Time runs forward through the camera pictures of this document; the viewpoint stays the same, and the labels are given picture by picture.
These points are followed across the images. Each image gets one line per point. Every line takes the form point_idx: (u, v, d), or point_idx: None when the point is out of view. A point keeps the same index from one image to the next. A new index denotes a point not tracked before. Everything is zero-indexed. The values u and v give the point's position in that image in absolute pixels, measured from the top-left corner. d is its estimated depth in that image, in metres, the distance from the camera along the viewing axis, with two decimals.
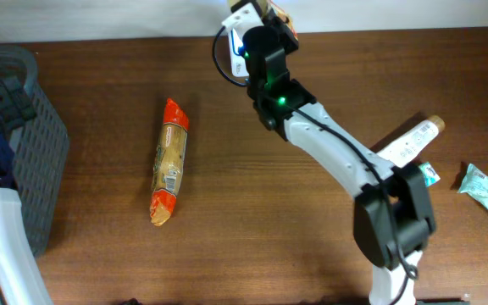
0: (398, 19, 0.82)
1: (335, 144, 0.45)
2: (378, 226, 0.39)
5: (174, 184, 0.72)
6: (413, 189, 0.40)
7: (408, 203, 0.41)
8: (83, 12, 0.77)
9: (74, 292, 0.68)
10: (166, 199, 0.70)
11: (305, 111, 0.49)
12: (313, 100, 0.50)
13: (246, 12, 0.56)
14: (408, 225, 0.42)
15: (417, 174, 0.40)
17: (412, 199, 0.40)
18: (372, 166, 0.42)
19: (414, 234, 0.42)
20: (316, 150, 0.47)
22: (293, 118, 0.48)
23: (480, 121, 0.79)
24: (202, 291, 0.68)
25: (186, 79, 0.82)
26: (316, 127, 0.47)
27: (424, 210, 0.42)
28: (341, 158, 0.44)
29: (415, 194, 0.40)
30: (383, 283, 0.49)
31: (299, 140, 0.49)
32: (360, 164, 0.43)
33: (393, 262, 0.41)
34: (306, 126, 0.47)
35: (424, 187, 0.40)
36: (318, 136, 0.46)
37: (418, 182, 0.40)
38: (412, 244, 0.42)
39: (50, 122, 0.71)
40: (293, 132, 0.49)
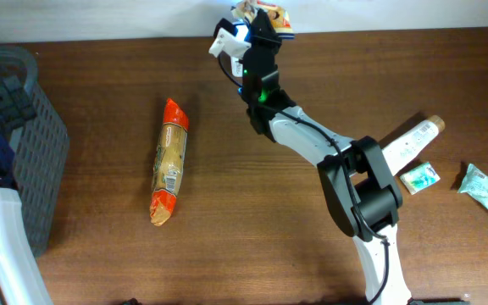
0: (398, 20, 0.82)
1: (306, 130, 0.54)
2: (340, 191, 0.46)
5: (174, 184, 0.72)
6: (369, 158, 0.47)
7: (370, 174, 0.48)
8: (82, 13, 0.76)
9: (74, 293, 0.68)
10: (166, 199, 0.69)
11: (286, 111, 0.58)
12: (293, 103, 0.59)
13: (223, 36, 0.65)
14: (373, 194, 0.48)
15: (372, 145, 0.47)
17: (370, 167, 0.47)
18: (333, 141, 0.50)
19: (379, 202, 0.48)
20: (295, 140, 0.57)
22: (276, 117, 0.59)
23: (480, 120, 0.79)
24: (202, 291, 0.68)
25: (186, 79, 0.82)
26: (292, 121, 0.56)
27: (385, 178, 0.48)
28: (311, 142, 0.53)
29: (374, 164, 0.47)
30: (368, 261, 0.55)
31: (282, 135, 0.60)
32: (324, 142, 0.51)
33: (360, 226, 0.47)
34: (285, 122, 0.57)
35: (379, 157, 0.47)
36: (294, 128, 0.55)
37: (374, 152, 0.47)
38: (379, 213, 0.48)
39: (51, 122, 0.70)
40: (277, 130, 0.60)
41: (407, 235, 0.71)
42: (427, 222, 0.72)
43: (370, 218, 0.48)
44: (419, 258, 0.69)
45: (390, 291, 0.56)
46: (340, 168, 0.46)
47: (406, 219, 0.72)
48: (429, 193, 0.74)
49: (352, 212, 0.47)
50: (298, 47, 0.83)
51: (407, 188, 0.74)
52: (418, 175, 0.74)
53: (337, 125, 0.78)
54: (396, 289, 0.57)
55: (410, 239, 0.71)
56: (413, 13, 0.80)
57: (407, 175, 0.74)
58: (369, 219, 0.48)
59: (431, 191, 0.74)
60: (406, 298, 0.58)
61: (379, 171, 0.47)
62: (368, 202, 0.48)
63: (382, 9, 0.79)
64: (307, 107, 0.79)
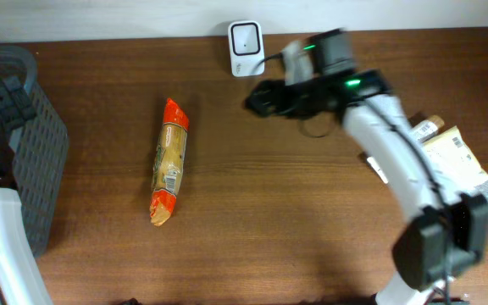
0: (399, 19, 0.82)
1: (401, 146, 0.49)
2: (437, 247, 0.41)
5: (174, 183, 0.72)
6: (479, 221, 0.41)
7: (466, 228, 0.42)
8: (82, 12, 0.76)
9: (74, 293, 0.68)
10: (165, 198, 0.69)
11: (374, 104, 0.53)
12: (383, 90, 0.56)
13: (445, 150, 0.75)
14: (456, 249, 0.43)
15: (483, 205, 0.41)
17: (475, 231, 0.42)
18: (437, 186, 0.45)
19: (458, 259, 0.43)
20: (379, 146, 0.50)
22: (363, 108, 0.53)
23: (480, 121, 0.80)
24: (202, 291, 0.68)
25: (187, 79, 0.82)
26: (386, 127, 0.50)
27: (478, 243, 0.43)
28: (411, 174, 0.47)
29: (479, 224, 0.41)
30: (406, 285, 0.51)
31: (356, 129, 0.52)
32: (427, 184, 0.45)
33: (427, 233, 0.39)
34: (374, 123, 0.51)
35: (483, 223, 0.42)
36: (387, 137, 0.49)
37: (483, 213, 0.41)
38: (451, 267, 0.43)
39: (50, 122, 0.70)
40: (355, 121, 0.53)
41: None
42: None
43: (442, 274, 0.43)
44: None
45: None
46: (440, 227, 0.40)
47: None
48: None
49: (433, 274, 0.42)
50: None
51: None
52: None
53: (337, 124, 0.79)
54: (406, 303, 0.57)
55: None
56: (414, 12, 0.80)
57: None
58: (440, 276, 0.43)
59: None
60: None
61: (476, 235, 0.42)
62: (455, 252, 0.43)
63: (384, 9, 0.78)
64: None
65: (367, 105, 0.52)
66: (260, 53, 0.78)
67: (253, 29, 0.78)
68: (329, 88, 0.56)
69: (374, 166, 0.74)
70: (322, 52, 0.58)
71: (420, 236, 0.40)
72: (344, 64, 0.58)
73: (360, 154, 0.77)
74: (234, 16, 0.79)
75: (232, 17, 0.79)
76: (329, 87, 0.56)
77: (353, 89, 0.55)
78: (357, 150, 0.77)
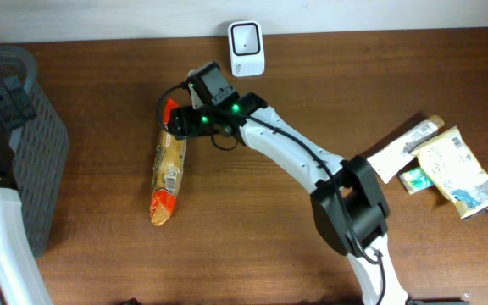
0: (399, 19, 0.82)
1: (287, 144, 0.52)
2: (337, 215, 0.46)
5: (174, 183, 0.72)
6: (362, 179, 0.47)
7: (359, 188, 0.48)
8: (82, 12, 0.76)
9: (74, 293, 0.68)
10: (165, 198, 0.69)
11: (257, 118, 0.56)
12: (263, 106, 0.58)
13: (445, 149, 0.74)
14: (362, 209, 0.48)
15: (363, 165, 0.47)
17: (363, 188, 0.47)
18: (323, 163, 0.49)
19: (366, 217, 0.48)
20: (271, 151, 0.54)
22: (248, 124, 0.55)
23: (479, 121, 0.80)
24: (202, 291, 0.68)
25: (187, 79, 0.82)
26: (269, 130, 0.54)
27: (376, 197, 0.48)
28: (296, 162, 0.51)
29: (365, 183, 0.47)
30: (367, 280, 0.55)
31: (256, 144, 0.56)
32: (313, 162, 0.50)
33: (323, 201, 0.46)
34: (261, 131, 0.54)
35: (371, 178, 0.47)
36: (273, 139, 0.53)
37: (365, 172, 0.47)
38: (364, 226, 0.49)
39: (50, 122, 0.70)
40: (250, 137, 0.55)
41: (407, 235, 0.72)
42: (427, 222, 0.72)
43: (359, 237, 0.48)
44: (419, 258, 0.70)
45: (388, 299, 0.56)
46: (333, 194, 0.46)
47: (406, 219, 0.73)
48: (429, 192, 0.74)
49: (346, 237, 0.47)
50: (298, 47, 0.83)
51: (407, 187, 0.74)
52: (418, 175, 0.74)
53: (337, 124, 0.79)
54: (393, 296, 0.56)
55: (409, 239, 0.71)
56: (413, 12, 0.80)
57: (407, 174, 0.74)
58: (358, 238, 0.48)
59: (431, 191, 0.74)
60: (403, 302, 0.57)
61: (369, 188, 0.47)
62: (359, 215, 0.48)
63: (383, 9, 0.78)
64: (307, 107, 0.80)
65: (248, 120, 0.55)
66: (260, 53, 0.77)
67: (253, 29, 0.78)
68: (219, 119, 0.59)
69: (374, 166, 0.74)
70: (203, 89, 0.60)
71: (321, 207, 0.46)
72: (224, 91, 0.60)
73: (360, 154, 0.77)
74: (234, 16, 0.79)
75: (231, 17, 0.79)
76: (219, 117, 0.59)
77: (238, 113, 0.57)
78: (357, 151, 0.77)
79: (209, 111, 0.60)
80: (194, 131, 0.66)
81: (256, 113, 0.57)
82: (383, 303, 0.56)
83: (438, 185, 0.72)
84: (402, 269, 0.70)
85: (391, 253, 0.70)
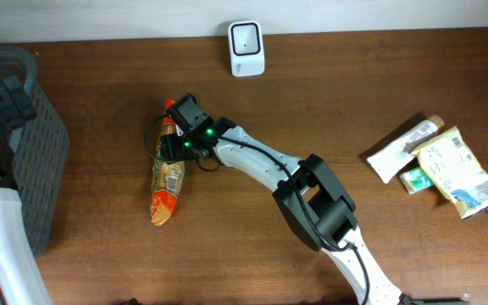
0: (399, 19, 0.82)
1: (253, 155, 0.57)
2: (301, 213, 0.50)
5: (174, 183, 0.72)
6: (318, 174, 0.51)
7: (318, 185, 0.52)
8: (82, 12, 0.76)
9: (74, 293, 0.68)
10: (167, 199, 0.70)
11: (226, 135, 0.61)
12: (233, 125, 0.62)
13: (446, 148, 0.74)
14: (324, 205, 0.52)
15: (318, 162, 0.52)
17: (321, 182, 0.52)
18: (282, 165, 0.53)
19: (330, 210, 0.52)
20: (241, 163, 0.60)
22: (219, 143, 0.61)
23: (480, 121, 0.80)
24: (202, 291, 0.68)
25: (187, 79, 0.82)
26: (237, 145, 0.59)
27: (335, 191, 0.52)
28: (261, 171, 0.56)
29: (322, 179, 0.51)
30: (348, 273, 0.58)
31: (230, 158, 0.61)
32: (274, 166, 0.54)
33: (284, 199, 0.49)
34: (230, 147, 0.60)
35: (327, 172, 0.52)
36: (241, 152, 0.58)
37: (320, 168, 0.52)
38: (330, 220, 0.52)
39: (50, 122, 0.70)
40: (222, 153, 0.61)
41: (407, 235, 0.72)
42: (427, 222, 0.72)
43: (327, 232, 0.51)
44: (419, 258, 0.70)
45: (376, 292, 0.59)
46: (292, 192, 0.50)
47: (406, 219, 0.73)
48: (429, 192, 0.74)
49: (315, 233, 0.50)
50: (299, 47, 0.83)
51: (407, 187, 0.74)
52: (418, 175, 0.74)
53: (337, 124, 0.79)
54: (382, 291, 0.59)
55: (410, 239, 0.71)
56: (413, 12, 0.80)
57: (407, 174, 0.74)
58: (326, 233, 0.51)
59: (431, 190, 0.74)
60: (396, 300, 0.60)
61: (327, 182, 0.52)
62: (323, 210, 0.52)
63: (383, 9, 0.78)
64: (307, 107, 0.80)
65: (219, 141, 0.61)
66: (260, 53, 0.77)
67: (253, 29, 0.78)
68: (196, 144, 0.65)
69: (374, 166, 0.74)
70: (179, 119, 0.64)
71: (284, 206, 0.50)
72: (197, 117, 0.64)
73: (360, 154, 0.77)
74: (234, 16, 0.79)
75: (232, 17, 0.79)
76: (196, 141, 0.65)
77: (211, 138, 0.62)
78: (357, 151, 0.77)
79: (188, 137, 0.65)
80: (179, 156, 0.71)
81: (225, 134, 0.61)
82: (370, 296, 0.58)
83: (437, 185, 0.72)
84: (402, 269, 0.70)
85: (391, 253, 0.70)
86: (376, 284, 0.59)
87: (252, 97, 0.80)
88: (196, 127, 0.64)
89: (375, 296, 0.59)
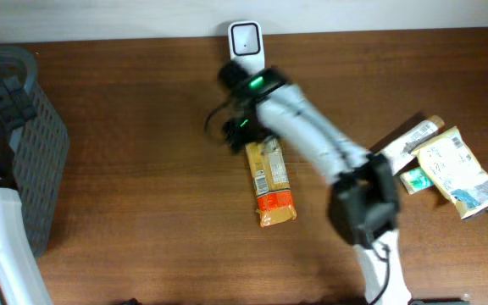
0: (399, 19, 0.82)
1: (310, 128, 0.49)
2: (353, 207, 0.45)
5: (281, 173, 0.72)
6: (380, 174, 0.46)
7: (375, 184, 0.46)
8: (82, 13, 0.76)
9: (74, 293, 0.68)
10: (263, 203, 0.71)
11: (278, 96, 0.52)
12: (285, 85, 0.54)
13: (445, 148, 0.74)
14: (375, 203, 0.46)
15: (385, 163, 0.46)
17: (381, 184, 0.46)
18: (345, 154, 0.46)
19: (379, 211, 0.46)
20: (289, 131, 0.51)
22: (270, 102, 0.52)
23: (480, 122, 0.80)
24: (202, 291, 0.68)
25: (187, 79, 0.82)
26: (291, 111, 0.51)
27: (390, 195, 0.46)
28: (317, 145, 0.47)
29: (382, 180, 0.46)
30: (368, 269, 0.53)
31: (274, 122, 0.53)
32: (336, 152, 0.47)
33: (345, 190, 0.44)
34: (281, 111, 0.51)
35: (390, 175, 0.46)
36: (294, 120, 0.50)
37: (385, 168, 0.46)
38: (379, 219, 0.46)
39: (50, 122, 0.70)
40: (266, 114, 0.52)
41: (406, 235, 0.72)
42: (427, 222, 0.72)
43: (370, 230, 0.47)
44: (419, 258, 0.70)
45: (392, 293, 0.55)
46: (353, 185, 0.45)
47: (406, 219, 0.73)
48: (429, 192, 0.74)
49: (359, 229, 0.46)
50: (299, 47, 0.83)
51: (407, 187, 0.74)
52: (418, 174, 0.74)
53: (337, 125, 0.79)
54: (396, 293, 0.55)
55: (409, 239, 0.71)
56: (413, 12, 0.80)
57: (407, 174, 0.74)
58: (370, 230, 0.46)
59: (430, 191, 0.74)
60: None
61: (385, 181, 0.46)
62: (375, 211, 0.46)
63: (384, 9, 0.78)
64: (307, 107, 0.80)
65: (268, 100, 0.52)
66: (259, 54, 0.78)
67: (253, 29, 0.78)
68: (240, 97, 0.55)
69: None
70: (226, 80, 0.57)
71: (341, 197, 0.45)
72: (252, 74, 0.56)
73: None
74: (234, 17, 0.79)
75: (232, 17, 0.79)
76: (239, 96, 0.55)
77: (259, 91, 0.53)
78: None
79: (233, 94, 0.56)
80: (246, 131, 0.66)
81: (277, 93, 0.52)
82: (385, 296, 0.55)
83: (438, 185, 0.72)
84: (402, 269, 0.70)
85: None
86: (392, 286, 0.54)
87: None
88: (243, 80, 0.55)
89: (388, 296, 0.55)
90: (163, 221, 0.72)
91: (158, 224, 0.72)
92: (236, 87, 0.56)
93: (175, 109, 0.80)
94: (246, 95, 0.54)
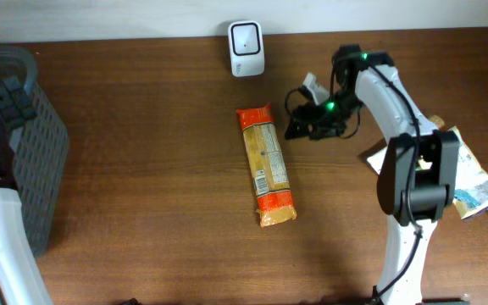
0: (399, 19, 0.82)
1: (396, 98, 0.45)
2: (402, 171, 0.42)
5: (281, 173, 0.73)
6: (446, 151, 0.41)
7: (437, 162, 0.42)
8: (82, 12, 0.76)
9: (74, 293, 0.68)
10: (263, 203, 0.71)
11: (380, 69, 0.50)
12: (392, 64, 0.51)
13: None
14: (426, 182, 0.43)
15: (457, 141, 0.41)
17: (441, 163, 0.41)
18: (416, 123, 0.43)
19: (429, 190, 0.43)
20: (374, 103, 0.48)
22: (368, 71, 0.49)
23: (480, 121, 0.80)
24: (202, 291, 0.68)
25: (186, 79, 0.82)
26: (384, 82, 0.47)
27: (447, 179, 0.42)
28: (391, 111, 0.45)
29: (446, 158, 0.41)
30: (392, 252, 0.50)
31: (363, 91, 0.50)
32: (407, 120, 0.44)
33: (400, 147, 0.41)
34: (375, 80, 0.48)
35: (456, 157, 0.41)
36: (384, 90, 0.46)
37: (454, 147, 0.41)
38: (426, 200, 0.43)
39: (50, 122, 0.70)
40: (363, 84, 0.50)
41: None
42: None
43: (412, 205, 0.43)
44: None
45: (405, 285, 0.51)
46: (412, 148, 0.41)
47: None
48: None
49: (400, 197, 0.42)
50: (299, 46, 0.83)
51: None
52: None
53: None
54: (407, 287, 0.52)
55: None
56: (414, 12, 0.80)
57: None
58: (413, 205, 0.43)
59: None
60: None
61: (446, 166, 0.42)
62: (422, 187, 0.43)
63: (384, 9, 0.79)
64: None
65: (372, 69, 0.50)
66: (259, 54, 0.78)
67: (253, 28, 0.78)
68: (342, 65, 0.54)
69: (375, 166, 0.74)
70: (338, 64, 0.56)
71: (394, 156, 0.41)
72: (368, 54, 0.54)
73: (360, 154, 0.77)
74: (234, 16, 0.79)
75: (232, 17, 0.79)
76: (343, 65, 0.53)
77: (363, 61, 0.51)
78: (357, 150, 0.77)
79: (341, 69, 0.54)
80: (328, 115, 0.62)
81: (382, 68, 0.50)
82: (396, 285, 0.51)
83: None
84: None
85: None
86: (407, 277, 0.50)
87: (252, 97, 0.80)
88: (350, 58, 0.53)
89: (401, 287, 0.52)
90: (163, 221, 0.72)
91: (158, 224, 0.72)
92: (338, 66, 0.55)
93: (175, 109, 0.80)
94: (350, 69, 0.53)
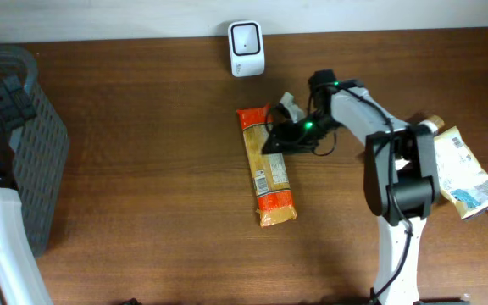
0: (399, 19, 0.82)
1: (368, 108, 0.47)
2: (381, 168, 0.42)
5: (281, 173, 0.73)
6: (421, 144, 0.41)
7: (414, 157, 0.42)
8: (82, 12, 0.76)
9: (74, 293, 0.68)
10: (263, 203, 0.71)
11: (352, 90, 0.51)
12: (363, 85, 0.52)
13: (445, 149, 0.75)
14: (408, 179, 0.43)
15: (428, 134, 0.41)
17: (418, 156, 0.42)
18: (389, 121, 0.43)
19: (413, 186, 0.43)
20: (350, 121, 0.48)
22: (340, 93, 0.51)
23: (480, 122, 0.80)
24: (202, 291, 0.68)
25: (187, 79, 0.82)
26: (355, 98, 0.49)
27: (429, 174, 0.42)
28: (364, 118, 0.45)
29: (422, 152, 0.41)
30: (385, 253, 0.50)
31: (341, 113, 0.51)
32: (380, 121, 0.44)
33: (375, 145, 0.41)
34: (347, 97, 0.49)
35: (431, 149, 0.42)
36: (354, 103, 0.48)
37: (427, 141, 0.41)
38: (412, 196, 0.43)
39: (50, 122, 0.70)
40: (337, 109, 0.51)
41: None
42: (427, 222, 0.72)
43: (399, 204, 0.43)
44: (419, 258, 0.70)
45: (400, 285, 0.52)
46: (386, 144, 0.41)
47: None
48: None
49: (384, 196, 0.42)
50: (299, 47, 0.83)
51: None
52: None
53: None
54: (404, 287, 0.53)
55: None
56: (414, 13, 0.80)
57: None
58: (399, 203, 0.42)
59: None
60: None
61: (424, 160, 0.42)
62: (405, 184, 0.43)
63: (384, 9, 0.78)
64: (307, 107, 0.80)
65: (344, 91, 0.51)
66: (260, 54, 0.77)
67: (253, 28, 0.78)
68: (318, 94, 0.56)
69: None
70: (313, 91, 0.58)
71: (371, 152, 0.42)
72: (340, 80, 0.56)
73: (360, 154, 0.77)
74: (234, 17, 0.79)
75: (232, 17, 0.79)
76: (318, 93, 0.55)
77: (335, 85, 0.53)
78: (357, 150, 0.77)
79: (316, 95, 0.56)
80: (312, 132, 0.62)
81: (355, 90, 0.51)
82: (391, 285, 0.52)
83: None
84: None
85: None
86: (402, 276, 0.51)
87: (252, 97, 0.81)
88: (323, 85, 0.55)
89: (397, 287, 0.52)
90: (163, 221, 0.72)
91: (158, 224, 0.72)
92: (315, 93, 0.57)
93: (175, 109, 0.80)
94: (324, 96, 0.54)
